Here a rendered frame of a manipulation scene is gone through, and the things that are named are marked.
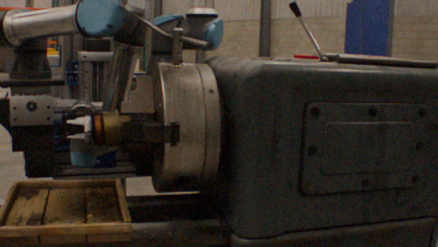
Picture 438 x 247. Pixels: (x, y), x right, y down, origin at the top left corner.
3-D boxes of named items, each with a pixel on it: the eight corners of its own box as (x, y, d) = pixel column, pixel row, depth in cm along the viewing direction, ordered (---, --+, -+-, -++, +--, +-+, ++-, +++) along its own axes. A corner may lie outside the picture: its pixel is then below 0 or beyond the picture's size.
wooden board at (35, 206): (120, 191, 134) (120, 178, 133) (132, 241, 100) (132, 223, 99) (14, 194, 126) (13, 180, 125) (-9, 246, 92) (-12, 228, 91)
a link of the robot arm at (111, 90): (132, -3, 145) (100, 142, 157) (113, -7, 135) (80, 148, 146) (163, 5, 141) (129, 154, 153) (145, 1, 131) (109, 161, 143)
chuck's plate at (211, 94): (188, 159, 138) (195, 52, 128) (215, 214, 110) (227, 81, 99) (176, 160, 137) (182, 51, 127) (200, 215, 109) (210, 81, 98)
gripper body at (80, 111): (61, 141, 114) (63, 133, 125) (95, 141, 116) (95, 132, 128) (60, 110, 113) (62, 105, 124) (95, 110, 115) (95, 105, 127)
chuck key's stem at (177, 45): (182, 77, 112) (184, 29, 109) (175, 78, 111) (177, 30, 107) (176, 75, 114) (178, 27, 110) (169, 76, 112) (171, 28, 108)
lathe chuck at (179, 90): (176, 160, 137) (182, 51, 127) (200, 215, 109) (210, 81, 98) (145, 161, 135) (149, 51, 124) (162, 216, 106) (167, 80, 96)
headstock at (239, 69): (358, 173, 164) (367, 62, 158) (450, 218, 119) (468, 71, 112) (192, 181, 147) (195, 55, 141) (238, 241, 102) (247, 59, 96)
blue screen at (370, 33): (321, 114, 987) (328, 1, 949) (359, 116, 978) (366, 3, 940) (350, 158, 583) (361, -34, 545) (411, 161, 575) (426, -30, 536)
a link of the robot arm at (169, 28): (159, 50, 183) (160, 16, 181) (191, 51, 179) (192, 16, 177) (145, 50, 172) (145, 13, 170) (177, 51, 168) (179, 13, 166)
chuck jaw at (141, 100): (164, 120, 120) (161, 80, 124) (167, 111, 115) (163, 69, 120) (120, 120, 117) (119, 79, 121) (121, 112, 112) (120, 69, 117)
